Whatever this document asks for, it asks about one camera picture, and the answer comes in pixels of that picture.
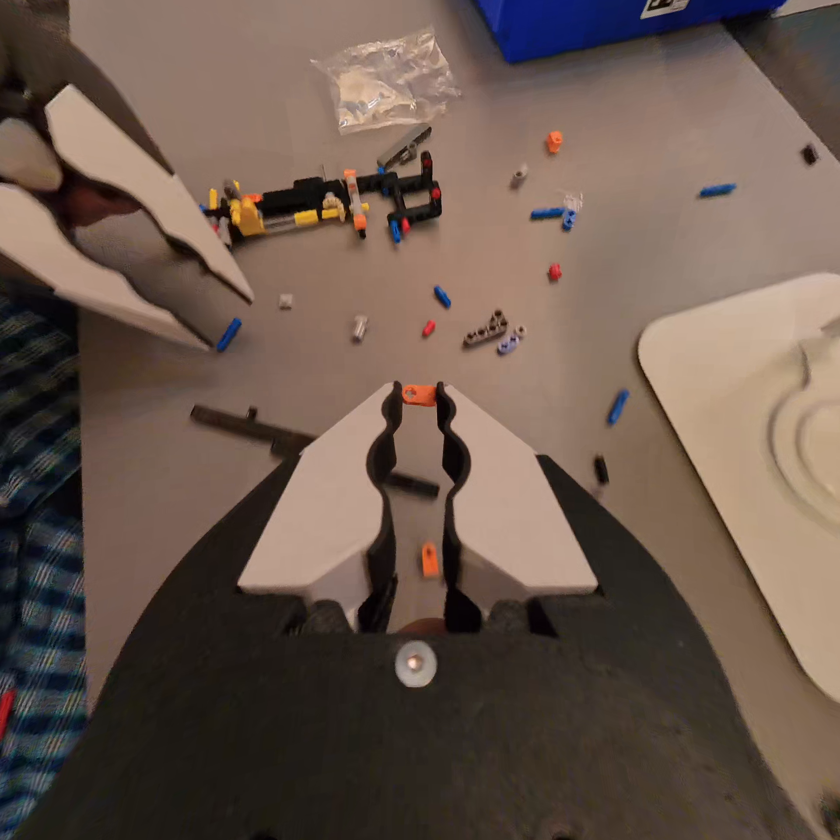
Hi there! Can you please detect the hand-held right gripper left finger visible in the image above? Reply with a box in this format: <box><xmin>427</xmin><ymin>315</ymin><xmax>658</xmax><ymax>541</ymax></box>
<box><xmin>238</xmin><ymin>381</ymin><xmax>404</xmax><ymax>632</ymax></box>

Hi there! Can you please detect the clear plastic bag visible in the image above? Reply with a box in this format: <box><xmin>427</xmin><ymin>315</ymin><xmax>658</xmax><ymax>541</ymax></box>
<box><xmin>310</xmin><ymin>26</ymin><xmax>462</xmax><ymax>137</ymax></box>

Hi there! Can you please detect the black lego beam assembly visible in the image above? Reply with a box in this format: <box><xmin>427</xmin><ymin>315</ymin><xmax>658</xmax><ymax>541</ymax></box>
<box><xmin>190</xmin><ymin>403</ymin><xmax>441</xmax><ymax>500</ymax></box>

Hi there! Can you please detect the dark grey lego angle beam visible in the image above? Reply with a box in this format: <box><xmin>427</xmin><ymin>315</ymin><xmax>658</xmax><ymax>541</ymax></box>
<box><xmin>462</xmin><ymin>308</ymin><xmax>509</xmax><ymax>349</ymax></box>

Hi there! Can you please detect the white board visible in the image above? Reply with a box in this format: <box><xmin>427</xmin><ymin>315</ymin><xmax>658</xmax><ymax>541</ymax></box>
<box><xmin>637</xmin><ymin>272</ymin><xmax>840</xmax><ymax>706</ymax></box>

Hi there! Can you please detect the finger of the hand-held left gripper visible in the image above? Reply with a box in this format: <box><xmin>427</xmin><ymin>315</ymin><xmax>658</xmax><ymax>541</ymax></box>
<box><xmin>45</xmin><ymin>84</ymin><xmax>255</xmax><ymax>346</ymax></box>
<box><xmin>0</xmin><ymin>184</ymin><xmax>214</xmax><ymax>353</ymax></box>

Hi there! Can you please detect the blue box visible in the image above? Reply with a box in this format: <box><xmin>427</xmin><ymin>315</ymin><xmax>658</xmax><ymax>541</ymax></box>
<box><xmin>474</xmin><ymin>0</ymin><xmax>788</xmax><ymax>64</ymax></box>

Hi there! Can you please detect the blue plaid shirt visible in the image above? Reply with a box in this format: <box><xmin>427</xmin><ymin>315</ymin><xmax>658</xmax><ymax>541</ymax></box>
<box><xmin>0</xmin><ymin>282</ymin><xmax>89</xmax><ymax>840</ymax></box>

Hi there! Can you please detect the yellow black lego model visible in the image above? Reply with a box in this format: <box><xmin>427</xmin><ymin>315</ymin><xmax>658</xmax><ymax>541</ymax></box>
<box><xmin>200</xmin><ymin>150</ymin><xmax>445</xmax><ymax>249</ymax></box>

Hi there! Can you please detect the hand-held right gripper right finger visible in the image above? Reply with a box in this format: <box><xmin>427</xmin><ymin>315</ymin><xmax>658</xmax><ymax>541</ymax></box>
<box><xmin>435</xmin><ymin>381</ymin><xmax>598</xmax><ymax>616</ymax></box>

